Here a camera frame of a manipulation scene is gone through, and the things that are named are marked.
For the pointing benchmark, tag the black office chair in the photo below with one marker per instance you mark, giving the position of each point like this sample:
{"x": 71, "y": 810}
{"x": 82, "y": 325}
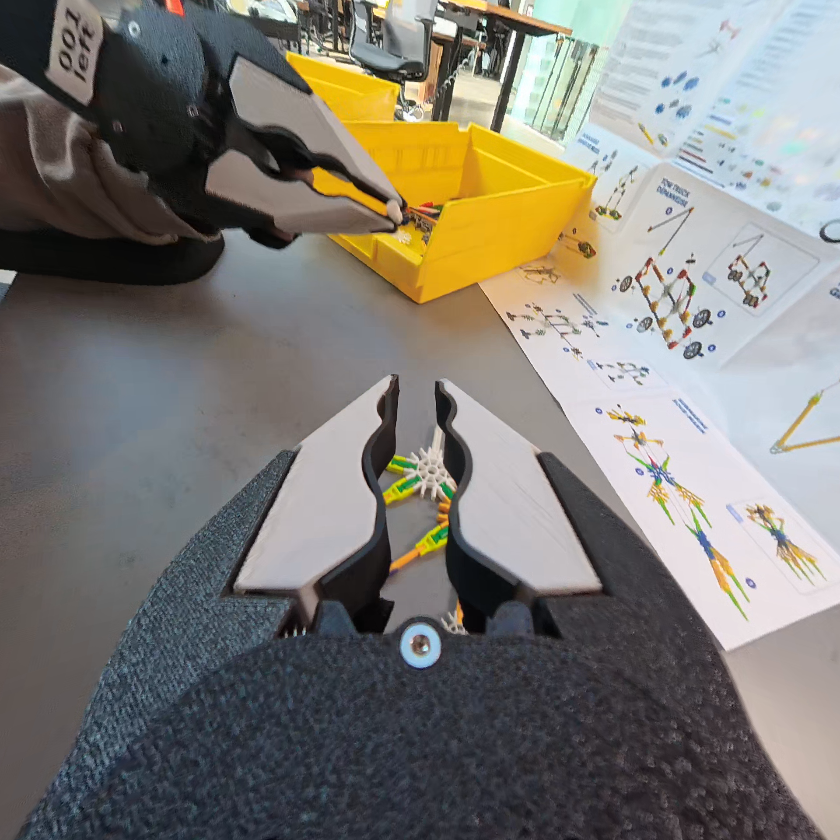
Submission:
{"x": 394, "y": 39}

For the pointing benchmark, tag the wooden table with black legs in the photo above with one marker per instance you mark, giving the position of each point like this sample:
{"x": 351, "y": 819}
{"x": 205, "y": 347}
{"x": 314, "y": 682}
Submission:
{"x": 538, "y": 25}

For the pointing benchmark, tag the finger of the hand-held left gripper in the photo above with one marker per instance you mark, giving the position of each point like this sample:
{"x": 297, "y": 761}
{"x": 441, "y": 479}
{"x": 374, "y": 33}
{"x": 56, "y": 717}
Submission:
{"x": 289, "y": 203}
{"x": 295, "y": 111}

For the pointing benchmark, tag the white instruction sheet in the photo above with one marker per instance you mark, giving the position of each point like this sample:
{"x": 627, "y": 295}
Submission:
{"x": 656, "y": 394}

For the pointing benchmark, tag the yellow plastic bin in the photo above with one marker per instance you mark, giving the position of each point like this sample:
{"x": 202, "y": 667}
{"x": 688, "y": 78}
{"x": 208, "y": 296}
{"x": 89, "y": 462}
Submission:
{"x": 499, "y": 216}
{"x": 341, "y": 92}

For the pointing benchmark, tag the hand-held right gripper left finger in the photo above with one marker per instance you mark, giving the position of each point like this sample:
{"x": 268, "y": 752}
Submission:
{"x": 321, "y": 518}

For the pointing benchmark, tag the pile of toy pieces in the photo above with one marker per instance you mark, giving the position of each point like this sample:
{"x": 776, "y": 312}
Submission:
{"x": 426, "y": 226}

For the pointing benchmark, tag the grey desk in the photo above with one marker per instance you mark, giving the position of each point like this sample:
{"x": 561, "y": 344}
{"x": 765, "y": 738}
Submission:
{"x": 164, "y": 394}

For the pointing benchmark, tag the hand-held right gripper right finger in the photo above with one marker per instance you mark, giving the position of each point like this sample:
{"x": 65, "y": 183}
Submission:
{"x": 518, "y": 518}

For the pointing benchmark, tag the multicoloured construction toy model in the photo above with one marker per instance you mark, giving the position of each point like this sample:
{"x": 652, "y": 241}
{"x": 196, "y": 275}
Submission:
{"x": 426, "y": 469}

